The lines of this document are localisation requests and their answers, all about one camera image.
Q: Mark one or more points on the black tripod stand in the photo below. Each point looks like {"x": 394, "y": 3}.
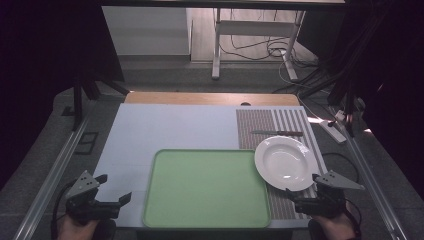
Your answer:
{"x": 78, "y": 100}

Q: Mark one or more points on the white cabinet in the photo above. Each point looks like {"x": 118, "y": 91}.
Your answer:
{"x": 146, "y": 30}

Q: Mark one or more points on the white desk frame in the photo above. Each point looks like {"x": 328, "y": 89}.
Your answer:
{"x": 253, "y": 28}

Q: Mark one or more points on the black floor frame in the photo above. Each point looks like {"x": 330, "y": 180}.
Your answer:
{"x": 87, "y": 143}

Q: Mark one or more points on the aluminium rail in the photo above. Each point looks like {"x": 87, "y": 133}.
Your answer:
{"x": 50, "y": 180}
{"x": 373, "y": 176}

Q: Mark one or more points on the person's left hand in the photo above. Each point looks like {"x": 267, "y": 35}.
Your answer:
{"x": 75, "y": 231}

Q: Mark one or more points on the striped placemat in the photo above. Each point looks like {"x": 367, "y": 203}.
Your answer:
{"x": 253, "y": 126}

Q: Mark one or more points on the white power strip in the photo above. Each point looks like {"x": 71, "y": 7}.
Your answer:
{"x": 333, "y": 131}

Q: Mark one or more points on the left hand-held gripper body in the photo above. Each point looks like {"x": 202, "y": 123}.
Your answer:
{"x": 81, "y": 190}

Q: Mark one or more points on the green tray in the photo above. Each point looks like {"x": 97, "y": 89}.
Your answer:
{"x": 206, "y": 190}

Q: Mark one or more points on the light blue foam board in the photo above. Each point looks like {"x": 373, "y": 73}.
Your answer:
{"x": 166, "y": 130}

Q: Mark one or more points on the person's right hand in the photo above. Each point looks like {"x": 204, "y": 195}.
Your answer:
{"x": 336, "y": 228}

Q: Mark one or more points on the white plate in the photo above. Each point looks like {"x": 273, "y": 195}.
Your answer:
{"x": 283, "y": 163}

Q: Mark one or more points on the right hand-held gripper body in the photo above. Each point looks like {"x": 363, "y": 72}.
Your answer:
{"x": 328, "y": 200}

